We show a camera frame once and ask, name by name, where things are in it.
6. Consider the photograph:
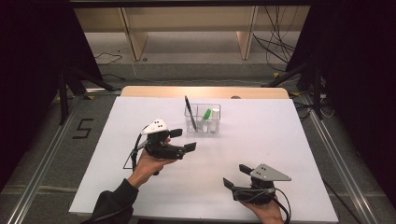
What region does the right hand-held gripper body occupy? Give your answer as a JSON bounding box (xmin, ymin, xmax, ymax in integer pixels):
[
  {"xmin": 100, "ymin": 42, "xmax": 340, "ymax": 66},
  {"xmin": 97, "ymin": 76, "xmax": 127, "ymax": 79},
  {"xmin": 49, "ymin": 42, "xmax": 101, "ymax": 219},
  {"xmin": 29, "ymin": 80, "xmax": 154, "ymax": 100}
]
[{"xmin": 231, "ymin": 163, "xmax": 293, "ymax": 206}]

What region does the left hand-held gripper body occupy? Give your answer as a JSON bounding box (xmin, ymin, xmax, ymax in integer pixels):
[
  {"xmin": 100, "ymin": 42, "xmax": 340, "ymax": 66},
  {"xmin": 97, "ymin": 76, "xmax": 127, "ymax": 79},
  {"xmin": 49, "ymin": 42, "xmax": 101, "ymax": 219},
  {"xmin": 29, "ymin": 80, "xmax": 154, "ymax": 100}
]
[{"xmin": 140, "ymin": 118, "xmax": 188, "ymax": 161}]

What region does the black pen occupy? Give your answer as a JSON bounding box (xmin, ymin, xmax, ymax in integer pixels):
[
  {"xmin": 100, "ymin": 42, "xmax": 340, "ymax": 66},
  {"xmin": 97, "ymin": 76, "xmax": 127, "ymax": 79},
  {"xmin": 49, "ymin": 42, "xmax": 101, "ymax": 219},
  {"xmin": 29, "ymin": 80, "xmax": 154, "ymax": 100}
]
[{"xmin": 183, "ymin": 94, "xmax": 199, "ymax": 132}]

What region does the clear plastic organizer box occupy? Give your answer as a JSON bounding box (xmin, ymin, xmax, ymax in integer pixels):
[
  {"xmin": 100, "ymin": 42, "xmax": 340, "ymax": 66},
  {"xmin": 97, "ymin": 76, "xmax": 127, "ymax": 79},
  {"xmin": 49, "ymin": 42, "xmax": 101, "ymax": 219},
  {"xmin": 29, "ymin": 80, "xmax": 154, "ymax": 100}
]
[{"xmin": 183, "ymin": 103, "xmax": 222, "ymax": 134}]

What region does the white glue stick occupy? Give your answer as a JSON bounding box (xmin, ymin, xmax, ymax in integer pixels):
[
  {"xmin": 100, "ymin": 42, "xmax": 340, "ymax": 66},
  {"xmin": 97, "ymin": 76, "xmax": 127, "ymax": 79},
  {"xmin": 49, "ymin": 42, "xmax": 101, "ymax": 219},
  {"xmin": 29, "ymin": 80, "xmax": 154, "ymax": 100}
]
[{"xmin": 208, "ymin": 107, "xmax": 221, "ymax": 133}]

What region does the person's left hand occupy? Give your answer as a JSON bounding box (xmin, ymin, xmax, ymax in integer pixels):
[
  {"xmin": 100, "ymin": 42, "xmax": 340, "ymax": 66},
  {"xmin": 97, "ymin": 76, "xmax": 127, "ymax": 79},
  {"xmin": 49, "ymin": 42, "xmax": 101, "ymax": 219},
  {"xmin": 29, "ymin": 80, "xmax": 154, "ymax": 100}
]
[{"xmin": 126, "ymin": 138, "xmax": 178, "ymax": 189}]

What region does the person's right hand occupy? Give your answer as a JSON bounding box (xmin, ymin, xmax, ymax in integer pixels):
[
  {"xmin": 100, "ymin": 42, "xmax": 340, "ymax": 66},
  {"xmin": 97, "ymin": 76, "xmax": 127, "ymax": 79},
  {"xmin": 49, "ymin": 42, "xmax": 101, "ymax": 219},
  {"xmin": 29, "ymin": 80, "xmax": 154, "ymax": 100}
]
[{"xmin": 240, "ymin": 199, "xmax": 287, "ymax": 224}]

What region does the white table board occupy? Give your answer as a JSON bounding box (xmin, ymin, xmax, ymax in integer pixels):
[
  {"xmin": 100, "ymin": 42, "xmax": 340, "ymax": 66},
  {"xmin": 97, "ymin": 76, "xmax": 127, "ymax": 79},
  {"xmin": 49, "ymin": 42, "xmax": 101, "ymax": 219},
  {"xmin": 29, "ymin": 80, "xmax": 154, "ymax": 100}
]
[{"xmin": 68, "ymin": 95, "xmax": 340, "ymax": 224}]

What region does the wooden table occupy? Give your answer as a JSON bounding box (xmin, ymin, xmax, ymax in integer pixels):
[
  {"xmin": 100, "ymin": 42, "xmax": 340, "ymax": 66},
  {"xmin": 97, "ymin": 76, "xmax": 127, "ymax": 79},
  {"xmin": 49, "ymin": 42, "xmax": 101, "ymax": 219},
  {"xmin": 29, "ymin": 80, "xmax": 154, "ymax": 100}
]
[{"xmin": 120, "ymin": 85, "xmax": 290, "ymax": 100}]

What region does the wooden background desk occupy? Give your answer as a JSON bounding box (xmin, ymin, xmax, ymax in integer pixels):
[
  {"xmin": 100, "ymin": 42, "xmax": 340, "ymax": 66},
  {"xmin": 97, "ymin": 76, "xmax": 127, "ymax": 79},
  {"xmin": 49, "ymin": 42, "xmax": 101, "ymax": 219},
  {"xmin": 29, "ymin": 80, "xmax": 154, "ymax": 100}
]
[{"xmin": 74, "ymin": 5, "xmax": 311, "ymax": 62}]

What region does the black stand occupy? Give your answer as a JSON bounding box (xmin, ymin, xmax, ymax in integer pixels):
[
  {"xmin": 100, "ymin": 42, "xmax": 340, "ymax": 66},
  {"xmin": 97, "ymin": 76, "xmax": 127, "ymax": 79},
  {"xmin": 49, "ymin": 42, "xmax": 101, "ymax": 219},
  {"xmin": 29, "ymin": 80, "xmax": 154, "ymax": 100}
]
[
  {"xmin": 56, "ymin": 65, "xmax": 121, "ymax": 126},
  {"xmin": 261, "ymin": 58, "xmax": 327, "ymax": 121}
]

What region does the dark curtain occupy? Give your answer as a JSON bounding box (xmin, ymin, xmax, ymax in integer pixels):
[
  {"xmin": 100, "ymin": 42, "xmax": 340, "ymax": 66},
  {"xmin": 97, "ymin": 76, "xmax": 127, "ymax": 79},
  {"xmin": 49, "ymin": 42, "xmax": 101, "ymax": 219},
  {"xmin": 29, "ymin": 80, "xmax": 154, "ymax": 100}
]
[
  {"xmin": 285, "ymin": 0, "xmax": 396, "ymax": 200},
  {"xmin": 0, "ymin": 0, "xmax": 105, "ymax": 191}
]

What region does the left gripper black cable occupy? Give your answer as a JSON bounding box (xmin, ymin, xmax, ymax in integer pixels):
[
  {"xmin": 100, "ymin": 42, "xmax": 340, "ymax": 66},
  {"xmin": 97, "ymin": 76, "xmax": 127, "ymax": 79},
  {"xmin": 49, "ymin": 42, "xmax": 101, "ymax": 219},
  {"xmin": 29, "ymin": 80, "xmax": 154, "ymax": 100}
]
[{"xmin": 122, "ymin": 125, "xmax": 149, "ymax": 171}]

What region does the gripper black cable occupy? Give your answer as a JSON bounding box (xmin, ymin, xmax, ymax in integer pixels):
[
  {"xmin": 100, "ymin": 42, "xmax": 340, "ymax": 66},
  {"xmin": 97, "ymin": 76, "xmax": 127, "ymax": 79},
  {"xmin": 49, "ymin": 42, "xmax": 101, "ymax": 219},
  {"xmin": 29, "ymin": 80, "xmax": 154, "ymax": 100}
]
[
  {"xmin": 122, "ymin": 125, "xmax": 149, "ymax": 171},
  {"xmin": 233, "ymin": 186, "xmax": 292, "ymax": 224}
]

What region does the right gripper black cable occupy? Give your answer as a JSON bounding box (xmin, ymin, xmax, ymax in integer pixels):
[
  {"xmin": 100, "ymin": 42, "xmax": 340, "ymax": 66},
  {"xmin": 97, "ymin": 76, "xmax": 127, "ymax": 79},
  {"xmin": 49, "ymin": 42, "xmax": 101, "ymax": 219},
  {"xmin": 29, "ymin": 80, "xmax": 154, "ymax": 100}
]
[{"xmin": 233, "ymin": 186, "xmax": 292, "ymax": 224}]

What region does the long black floor cable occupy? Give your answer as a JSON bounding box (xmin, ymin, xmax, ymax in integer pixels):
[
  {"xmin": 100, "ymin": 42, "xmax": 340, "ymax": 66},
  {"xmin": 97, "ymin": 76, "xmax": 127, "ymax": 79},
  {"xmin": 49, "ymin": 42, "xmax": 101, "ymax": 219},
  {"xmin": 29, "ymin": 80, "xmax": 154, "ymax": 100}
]
[{"xmin": 320, "ymin": 177, "xmax": 362, "ymax": 224}]

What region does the aluminium floor rail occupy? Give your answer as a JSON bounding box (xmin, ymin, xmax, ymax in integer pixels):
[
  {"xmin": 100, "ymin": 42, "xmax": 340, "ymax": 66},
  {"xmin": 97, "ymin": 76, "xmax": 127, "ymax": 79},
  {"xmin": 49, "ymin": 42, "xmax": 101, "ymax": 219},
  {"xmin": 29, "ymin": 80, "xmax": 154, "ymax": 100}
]
[
  {"xmin": 299, "ymin": 92, "xmax": 380, "ymax": 224},
  {"xmin": 5, "ymin": 88, "xmax": 123, "ymax": 224}
]

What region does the black floor cable loop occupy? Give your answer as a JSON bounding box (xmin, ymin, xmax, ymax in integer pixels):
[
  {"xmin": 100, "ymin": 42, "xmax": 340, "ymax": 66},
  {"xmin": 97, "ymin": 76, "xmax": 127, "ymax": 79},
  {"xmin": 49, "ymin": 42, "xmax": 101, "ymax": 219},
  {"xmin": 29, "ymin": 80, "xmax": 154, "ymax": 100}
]
[{"xmin": 93, "ymin": 51, "xmax": 123, "ymax": 66}]

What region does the hanging black cable bundle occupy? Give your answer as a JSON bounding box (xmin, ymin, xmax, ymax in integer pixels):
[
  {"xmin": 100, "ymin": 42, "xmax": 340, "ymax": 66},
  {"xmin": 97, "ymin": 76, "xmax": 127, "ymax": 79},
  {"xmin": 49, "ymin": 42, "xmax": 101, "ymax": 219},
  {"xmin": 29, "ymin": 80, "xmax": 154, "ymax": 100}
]
[{"xmin": 251, "ymin": 5, "xmax": 301, "ymax": 73}]

